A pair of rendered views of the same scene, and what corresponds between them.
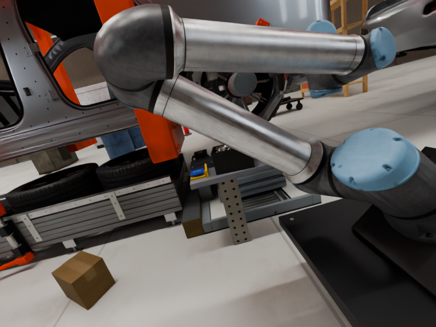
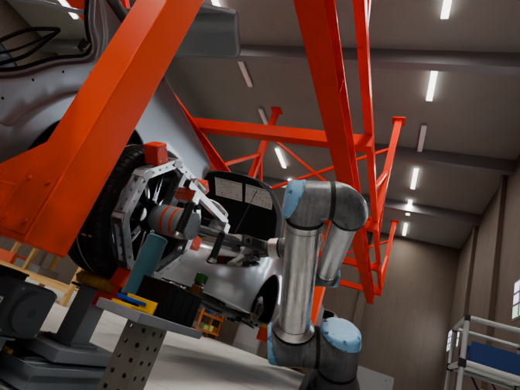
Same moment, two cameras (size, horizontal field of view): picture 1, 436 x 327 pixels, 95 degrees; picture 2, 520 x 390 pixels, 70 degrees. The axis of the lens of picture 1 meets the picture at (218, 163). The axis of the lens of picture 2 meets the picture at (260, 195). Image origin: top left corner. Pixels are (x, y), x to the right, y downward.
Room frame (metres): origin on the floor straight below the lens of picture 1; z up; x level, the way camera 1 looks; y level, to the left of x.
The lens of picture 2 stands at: (0.20, 1.12, 0.48)
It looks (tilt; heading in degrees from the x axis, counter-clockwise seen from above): 21 degrees up; 296
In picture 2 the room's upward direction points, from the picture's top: 20 degrees clockwise
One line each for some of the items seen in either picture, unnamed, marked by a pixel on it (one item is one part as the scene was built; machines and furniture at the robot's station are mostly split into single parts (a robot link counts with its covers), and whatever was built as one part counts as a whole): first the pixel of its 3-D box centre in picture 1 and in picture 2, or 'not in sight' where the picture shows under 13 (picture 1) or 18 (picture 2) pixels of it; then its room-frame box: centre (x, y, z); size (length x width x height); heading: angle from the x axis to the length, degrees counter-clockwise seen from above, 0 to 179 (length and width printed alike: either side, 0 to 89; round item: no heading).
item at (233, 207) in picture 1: (233, 207); (121, 388); (0.99, -0.02, 0.21); 0.10 x 0.10 x 0.42; 1
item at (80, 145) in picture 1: (78, 139); not in sight; (3.66, 2.28, 0.69); 0.52 x 0.17 x 0.35; 1
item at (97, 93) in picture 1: (111, 115); not in sight; (8.55, 3.66, 1.11); 1.70 x 1.31 x 2.21; 92
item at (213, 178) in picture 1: (230, 170); (155, 320); (0.99, -0.05, 0.44); 0.43 x 0.17 x 0.03; 91
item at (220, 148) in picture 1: (232, 155); (169, 299); (0.99, -0.08, 0.51); 0.20 x 0.14 x 0.13; 82
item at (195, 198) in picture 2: (211, 74); (188, 196); (1.10, -0.08, 0.93); 0.09 x 0.05 x 0.05; 1
